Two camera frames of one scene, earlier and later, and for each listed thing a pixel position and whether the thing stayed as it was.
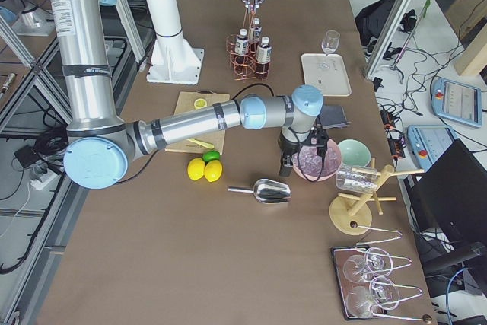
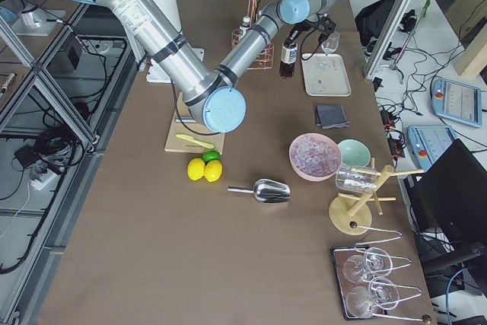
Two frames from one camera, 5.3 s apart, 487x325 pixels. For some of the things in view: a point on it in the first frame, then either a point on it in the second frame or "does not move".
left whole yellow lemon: x=195 y=167 does not move
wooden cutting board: x=185 y=101 does not move
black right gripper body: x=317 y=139 → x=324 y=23
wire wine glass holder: x=367 y=287 does not move
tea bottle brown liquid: x=263 y=54 → x=288 y=53
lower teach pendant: x=428 y=143 does not move
